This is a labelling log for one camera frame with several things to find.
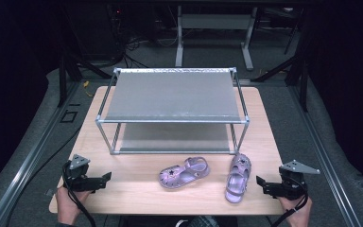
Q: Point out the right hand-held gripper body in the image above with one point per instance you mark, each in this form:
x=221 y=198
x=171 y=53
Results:
x=293 y=184

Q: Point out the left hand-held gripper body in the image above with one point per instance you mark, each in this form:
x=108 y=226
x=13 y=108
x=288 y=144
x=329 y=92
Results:
x=77 y=176

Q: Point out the purple child sandal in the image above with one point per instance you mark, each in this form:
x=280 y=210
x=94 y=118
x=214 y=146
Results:
x=182 y=175
x=238 y=179

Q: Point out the grey metal shoe rack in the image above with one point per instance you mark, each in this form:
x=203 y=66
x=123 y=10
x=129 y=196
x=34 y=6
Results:
x=173 y=94

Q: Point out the person's right hand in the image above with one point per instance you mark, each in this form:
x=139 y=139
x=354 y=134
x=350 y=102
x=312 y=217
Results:
x=297 y=214

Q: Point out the person's left hand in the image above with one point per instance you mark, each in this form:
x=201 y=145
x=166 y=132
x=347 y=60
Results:
x=66 y=205

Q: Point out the person's shoe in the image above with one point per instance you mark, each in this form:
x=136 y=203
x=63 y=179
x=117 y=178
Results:
x=201 y=221

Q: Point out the yellow floor scrap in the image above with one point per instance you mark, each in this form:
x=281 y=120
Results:
x=86 y=84

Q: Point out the black metal stand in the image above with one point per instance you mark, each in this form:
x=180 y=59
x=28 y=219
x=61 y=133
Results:
x=302 y=82
x=63 y=82

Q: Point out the grey metal floor rail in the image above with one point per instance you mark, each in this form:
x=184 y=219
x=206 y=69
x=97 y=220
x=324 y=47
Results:
x=28 y=164
x=327 y=157

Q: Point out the white metal table frame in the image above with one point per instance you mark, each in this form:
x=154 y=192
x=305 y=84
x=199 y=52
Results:
x=214 y=22

